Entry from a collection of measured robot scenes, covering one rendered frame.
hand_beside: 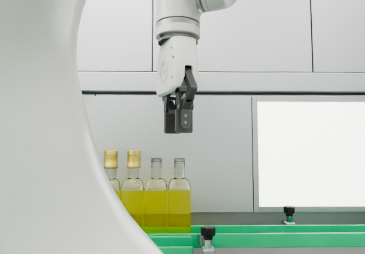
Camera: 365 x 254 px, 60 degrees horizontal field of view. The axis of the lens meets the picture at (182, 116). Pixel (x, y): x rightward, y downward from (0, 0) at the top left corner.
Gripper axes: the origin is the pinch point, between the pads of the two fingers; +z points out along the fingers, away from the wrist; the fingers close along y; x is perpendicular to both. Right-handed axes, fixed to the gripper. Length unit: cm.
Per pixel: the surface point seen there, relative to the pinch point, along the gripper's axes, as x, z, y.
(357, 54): 67, -24, -14
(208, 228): 8.4, 20.8, -4.2
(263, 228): 30.7, 25.9, -16.0
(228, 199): 26.9, 20.1, -27.0
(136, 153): -1.5, 6.1, -23.8
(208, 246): 8.4, 24.4, -4.5
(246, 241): 22.2, 27.0, -11.5
